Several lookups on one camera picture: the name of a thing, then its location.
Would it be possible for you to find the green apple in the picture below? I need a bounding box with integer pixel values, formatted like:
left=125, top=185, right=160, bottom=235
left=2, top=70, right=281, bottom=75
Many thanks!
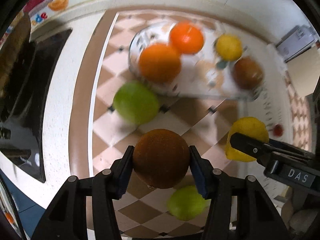
left=167, top=186, right=210, bottom=221
left=112, top=81, right=160, bottom=125

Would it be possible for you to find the dark brown fruit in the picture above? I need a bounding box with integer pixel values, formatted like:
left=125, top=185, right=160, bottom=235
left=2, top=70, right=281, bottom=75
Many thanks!
left=133, top=129, right=189, bottom=189

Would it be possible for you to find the black frying pan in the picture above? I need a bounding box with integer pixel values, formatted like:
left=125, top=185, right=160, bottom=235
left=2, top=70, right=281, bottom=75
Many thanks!
left=1, top=13, right=31, bottom=90

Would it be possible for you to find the red cherry tomato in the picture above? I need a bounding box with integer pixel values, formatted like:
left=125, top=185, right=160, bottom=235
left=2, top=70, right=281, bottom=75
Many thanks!
left=273, top=124, right=284, bottom=137

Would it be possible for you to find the cream utensil holder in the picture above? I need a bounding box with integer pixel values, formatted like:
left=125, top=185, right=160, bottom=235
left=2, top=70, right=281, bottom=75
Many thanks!
left=287, top=46, right=320, bottom=97

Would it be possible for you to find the small orange on shelf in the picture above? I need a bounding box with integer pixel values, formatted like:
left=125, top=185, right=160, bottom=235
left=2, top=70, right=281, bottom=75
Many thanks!
left=4, top=212, right=15, bottom=224

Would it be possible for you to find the yellow orange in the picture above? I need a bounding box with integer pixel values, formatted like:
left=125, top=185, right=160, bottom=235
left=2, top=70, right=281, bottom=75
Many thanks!
left=225, top=116, right=269, bottom=163
left=215, top=34, right=242, bottom=61

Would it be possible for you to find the brown green fruit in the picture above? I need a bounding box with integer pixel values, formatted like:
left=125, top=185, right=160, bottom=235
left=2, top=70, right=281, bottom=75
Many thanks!
left=232, top=56, right=264, bottom=90

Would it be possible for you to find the colourful wall sticker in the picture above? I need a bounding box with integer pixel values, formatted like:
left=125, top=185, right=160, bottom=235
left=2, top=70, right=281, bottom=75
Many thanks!
left=1, top=0, right=70, bottom=44

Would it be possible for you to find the black gas stove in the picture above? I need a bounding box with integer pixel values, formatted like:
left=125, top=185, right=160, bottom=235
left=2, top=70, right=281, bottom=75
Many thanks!
left=1, top=29, right=72, bottom=183

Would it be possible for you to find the checkered table mat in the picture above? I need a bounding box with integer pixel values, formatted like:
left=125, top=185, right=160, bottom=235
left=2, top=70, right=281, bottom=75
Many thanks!
left=70, top=6, right=313, bottom=239

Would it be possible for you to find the orange tangerine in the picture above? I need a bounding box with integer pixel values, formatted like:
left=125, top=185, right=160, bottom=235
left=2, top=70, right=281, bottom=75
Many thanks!
left=138, top=43, right=181, bottom=84
left=169, top=22, right=204, bottom=55

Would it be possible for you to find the deer pattern oval plate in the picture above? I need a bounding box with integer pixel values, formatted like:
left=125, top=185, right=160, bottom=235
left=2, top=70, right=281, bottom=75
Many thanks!
left=128, top=22, right=263, bottom=101

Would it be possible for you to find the grey gas canister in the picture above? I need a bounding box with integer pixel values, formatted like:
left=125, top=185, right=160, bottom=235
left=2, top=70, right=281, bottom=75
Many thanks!
left=276, top=25, right=315, bottom=62

